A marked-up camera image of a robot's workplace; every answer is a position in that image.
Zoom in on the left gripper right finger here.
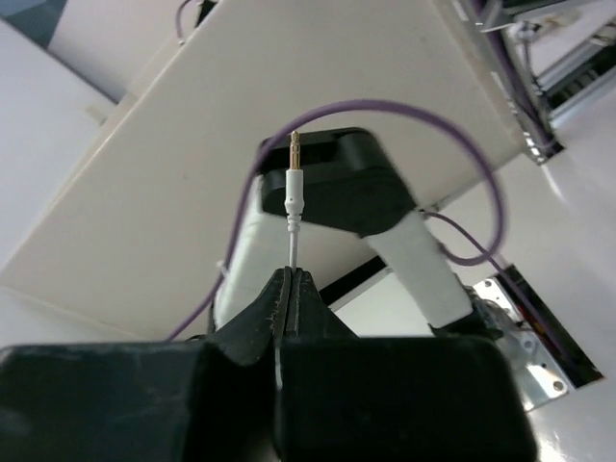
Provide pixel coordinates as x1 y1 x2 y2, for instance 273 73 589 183
276 269 538 461

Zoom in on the white headphone cable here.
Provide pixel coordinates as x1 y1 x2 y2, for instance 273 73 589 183
277 130 306 389

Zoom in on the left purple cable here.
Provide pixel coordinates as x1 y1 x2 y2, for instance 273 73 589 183
166 98 578 372

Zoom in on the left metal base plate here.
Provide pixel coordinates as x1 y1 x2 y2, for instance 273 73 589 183
473 278 573 412

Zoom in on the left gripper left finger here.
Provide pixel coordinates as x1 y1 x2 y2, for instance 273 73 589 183
1 269 293 461

